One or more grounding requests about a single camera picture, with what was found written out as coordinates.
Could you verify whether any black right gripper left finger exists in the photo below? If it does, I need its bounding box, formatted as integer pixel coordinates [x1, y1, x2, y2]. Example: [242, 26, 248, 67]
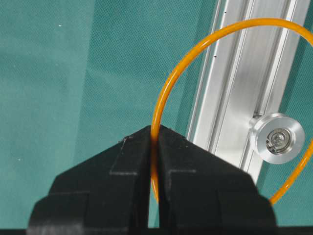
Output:
[26, 126, 150, 235]

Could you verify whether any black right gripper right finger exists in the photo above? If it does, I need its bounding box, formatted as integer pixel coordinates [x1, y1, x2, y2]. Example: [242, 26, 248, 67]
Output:
[158, 126, 277, 235]

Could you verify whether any orange rubber belt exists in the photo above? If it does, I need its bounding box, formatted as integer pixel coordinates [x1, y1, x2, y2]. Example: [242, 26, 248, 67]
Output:
[150, 18, 313, 201]

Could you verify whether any upper aluminium pulley shaft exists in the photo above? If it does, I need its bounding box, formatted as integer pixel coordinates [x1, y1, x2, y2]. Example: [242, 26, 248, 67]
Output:
[249, 113, 305, 165]

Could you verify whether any green table cloth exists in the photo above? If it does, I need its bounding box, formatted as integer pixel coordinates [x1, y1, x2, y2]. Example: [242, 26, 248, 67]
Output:
[0, 0, 313, 230]

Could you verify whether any aluminium extrusion rail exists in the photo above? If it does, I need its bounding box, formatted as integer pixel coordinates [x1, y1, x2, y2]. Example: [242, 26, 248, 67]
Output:
[186, 0, 313, 186]

